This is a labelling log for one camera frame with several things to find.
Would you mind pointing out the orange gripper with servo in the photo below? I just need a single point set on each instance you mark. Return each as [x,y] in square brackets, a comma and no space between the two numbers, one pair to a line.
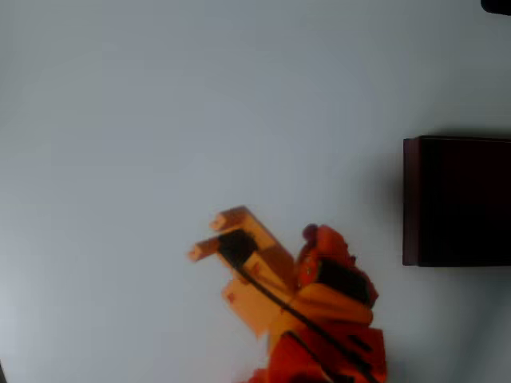
[337,279]

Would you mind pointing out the red-orange robot arm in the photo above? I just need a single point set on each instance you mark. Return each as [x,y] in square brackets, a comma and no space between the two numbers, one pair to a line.
[295,359]

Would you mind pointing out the dark maroon open box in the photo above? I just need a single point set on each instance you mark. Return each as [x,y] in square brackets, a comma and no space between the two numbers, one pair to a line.
[459,203]

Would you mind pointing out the black rounded object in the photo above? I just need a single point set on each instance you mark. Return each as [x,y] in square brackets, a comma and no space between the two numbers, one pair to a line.
[498,6]

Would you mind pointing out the small black camera module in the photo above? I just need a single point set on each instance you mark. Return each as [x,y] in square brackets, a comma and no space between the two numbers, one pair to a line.
[235,247]

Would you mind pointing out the orange printed camera mount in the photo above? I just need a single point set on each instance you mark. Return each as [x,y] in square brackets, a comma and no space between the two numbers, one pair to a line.
[247,307]

